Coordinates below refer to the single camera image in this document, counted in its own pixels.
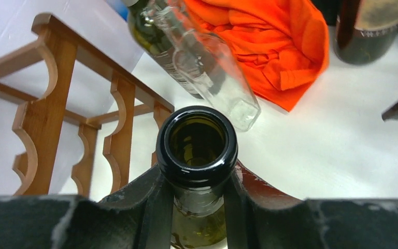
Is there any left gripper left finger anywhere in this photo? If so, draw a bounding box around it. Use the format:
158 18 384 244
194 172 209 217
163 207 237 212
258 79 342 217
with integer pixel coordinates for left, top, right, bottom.
0 167 173 248

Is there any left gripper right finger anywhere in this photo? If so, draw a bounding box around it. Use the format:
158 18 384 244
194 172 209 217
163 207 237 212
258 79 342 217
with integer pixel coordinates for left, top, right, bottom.
224 162 398 248

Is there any dark wine bottle brown label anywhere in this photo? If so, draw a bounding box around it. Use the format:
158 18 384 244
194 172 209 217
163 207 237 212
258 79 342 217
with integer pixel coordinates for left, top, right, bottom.
334 0 398 65

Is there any dark green wine bottle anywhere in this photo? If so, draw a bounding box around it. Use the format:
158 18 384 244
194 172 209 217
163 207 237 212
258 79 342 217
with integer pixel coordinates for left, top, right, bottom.
156 105 238 248

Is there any small clear glass bottle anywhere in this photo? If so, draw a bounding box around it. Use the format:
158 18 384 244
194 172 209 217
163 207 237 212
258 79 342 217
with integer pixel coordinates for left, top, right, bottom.
147 1 261 132

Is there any dark wine bottle silver neck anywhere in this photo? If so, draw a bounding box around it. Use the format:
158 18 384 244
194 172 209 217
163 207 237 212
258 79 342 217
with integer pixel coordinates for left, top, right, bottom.
123 0 225 99

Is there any blue square glass bottle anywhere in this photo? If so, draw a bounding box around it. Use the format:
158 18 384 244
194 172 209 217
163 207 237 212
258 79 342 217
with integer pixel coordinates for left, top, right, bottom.
105 0 129 21

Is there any brown wooden wine rack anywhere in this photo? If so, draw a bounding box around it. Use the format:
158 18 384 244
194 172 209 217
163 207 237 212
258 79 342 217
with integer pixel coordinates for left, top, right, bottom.
0 12 174 197

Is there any black floral blanket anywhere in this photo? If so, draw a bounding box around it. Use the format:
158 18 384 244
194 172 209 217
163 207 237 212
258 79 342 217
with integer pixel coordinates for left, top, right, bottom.
311 0 342 26

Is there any orange cloth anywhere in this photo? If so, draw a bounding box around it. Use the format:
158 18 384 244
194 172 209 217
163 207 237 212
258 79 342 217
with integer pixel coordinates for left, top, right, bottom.
185 1 329 112

